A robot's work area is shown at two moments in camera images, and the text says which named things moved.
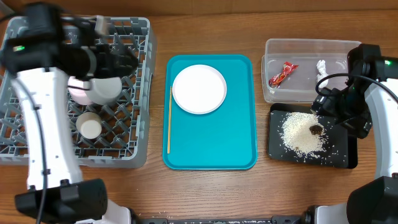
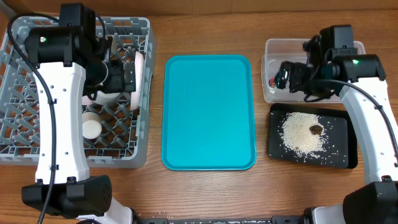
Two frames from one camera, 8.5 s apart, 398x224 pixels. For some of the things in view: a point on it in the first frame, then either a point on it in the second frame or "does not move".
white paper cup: [88, 125] does not move
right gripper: [339, 109] to [286, 74]
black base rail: [307, 218] does not move
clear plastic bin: [298, 86] does not move
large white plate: [199, 89] to [136, 96]
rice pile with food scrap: [303, 134] does not move
